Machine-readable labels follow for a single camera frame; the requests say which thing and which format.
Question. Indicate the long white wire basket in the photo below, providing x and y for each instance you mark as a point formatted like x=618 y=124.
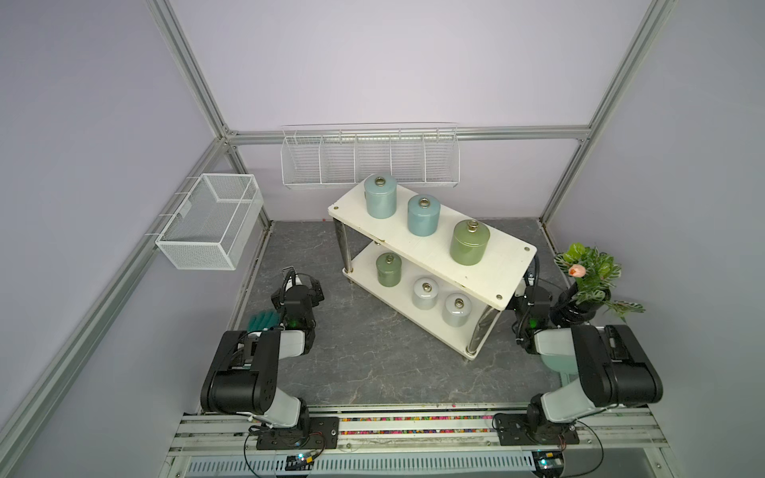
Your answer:
x=324 y=156

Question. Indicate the grey canister left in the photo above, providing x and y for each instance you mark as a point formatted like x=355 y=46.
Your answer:
x=425 y=293

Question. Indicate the grey canister right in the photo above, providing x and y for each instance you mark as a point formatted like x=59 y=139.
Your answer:
x=456 y=310

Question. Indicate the green work glove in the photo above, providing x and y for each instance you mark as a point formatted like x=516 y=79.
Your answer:
x=263 y=320

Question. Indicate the large green canister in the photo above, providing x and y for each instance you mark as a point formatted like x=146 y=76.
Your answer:
x=469 y=242

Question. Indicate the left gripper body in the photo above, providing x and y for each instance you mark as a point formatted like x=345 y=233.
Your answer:
x=297 y=293

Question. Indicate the artificial plant in black pot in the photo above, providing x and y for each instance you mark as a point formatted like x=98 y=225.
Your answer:
x=594 y=274

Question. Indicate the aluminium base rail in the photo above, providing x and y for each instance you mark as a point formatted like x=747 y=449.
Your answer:
x=424 y=440

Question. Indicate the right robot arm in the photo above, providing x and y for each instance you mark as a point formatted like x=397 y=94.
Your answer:
x=610 y=366

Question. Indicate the small green canister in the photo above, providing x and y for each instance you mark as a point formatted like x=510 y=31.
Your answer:
x=389 y=269

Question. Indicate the light blue canister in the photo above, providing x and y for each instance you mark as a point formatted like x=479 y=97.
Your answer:
x=423 y=215
x=380 y=195

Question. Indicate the white mesh basket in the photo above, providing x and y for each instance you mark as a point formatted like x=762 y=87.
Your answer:
x=212 y=225

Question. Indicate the grey canister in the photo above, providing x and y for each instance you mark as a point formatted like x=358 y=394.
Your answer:
x=425 y=293
x=456 y=310

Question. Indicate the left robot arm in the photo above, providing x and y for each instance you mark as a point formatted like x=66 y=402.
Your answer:
x=243 y=376

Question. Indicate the white two-tier shelf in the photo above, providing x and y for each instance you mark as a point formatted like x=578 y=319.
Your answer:
x=490 y=284

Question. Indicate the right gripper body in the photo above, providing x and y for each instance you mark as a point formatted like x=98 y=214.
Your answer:
x=532 y=300

